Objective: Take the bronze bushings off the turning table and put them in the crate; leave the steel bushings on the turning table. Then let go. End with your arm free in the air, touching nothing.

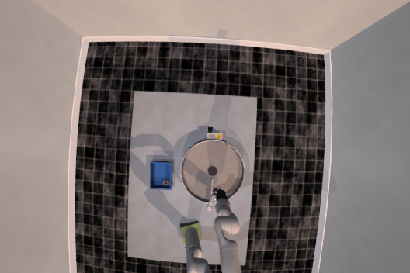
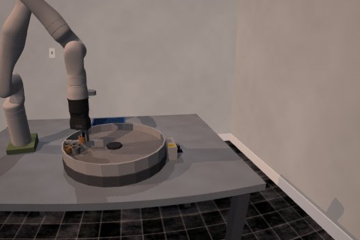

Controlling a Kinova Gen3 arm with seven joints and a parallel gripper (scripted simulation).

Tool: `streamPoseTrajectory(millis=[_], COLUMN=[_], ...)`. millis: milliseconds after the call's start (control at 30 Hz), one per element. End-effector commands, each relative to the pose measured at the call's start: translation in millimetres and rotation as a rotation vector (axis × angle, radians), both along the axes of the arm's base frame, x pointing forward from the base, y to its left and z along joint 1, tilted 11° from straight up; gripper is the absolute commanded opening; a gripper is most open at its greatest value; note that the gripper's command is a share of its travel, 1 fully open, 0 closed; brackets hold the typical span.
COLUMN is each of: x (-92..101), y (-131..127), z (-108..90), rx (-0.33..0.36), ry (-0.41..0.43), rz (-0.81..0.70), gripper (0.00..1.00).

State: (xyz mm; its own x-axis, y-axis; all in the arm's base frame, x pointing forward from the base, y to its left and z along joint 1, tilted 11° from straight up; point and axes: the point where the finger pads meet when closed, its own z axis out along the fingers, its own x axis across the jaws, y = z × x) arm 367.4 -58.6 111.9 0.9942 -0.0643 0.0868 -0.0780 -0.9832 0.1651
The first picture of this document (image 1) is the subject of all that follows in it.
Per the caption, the blue open crate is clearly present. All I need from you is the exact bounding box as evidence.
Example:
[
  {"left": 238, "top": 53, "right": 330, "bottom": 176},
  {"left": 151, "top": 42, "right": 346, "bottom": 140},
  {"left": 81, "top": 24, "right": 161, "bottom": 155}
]
[{"left": 150, "top": 161, "right": 173, "bottom": 190}]

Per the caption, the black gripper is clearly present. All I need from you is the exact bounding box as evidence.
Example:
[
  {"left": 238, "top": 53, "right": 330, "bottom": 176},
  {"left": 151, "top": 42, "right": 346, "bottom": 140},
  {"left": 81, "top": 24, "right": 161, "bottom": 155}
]
[{"left": 207, "top": 188, "right": 230, "bottom": 211}]

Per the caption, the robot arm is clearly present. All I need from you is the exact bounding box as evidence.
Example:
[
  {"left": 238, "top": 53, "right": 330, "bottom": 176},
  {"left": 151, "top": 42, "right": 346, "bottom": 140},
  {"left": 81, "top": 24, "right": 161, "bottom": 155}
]
[{"left": 185, "top": 203, "right": 241, "bottom": 273}]

